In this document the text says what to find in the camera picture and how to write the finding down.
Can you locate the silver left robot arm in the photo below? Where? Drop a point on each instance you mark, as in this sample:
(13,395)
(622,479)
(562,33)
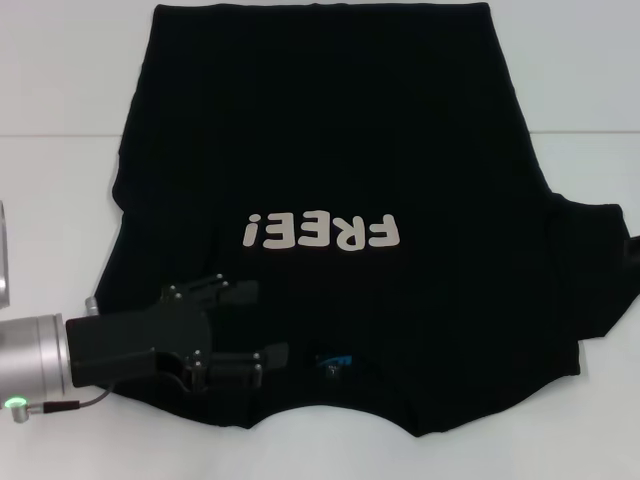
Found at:
(35,352)

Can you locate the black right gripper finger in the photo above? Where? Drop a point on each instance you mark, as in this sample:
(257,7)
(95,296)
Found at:
(633,248)

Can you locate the black shirt with FREE print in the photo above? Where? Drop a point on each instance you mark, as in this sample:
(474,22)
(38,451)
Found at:
(320,150)

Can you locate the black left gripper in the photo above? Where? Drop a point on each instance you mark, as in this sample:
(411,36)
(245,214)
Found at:
(130,335)

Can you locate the silver left connector plug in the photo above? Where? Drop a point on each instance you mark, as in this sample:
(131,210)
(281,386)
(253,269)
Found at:
(92,306)

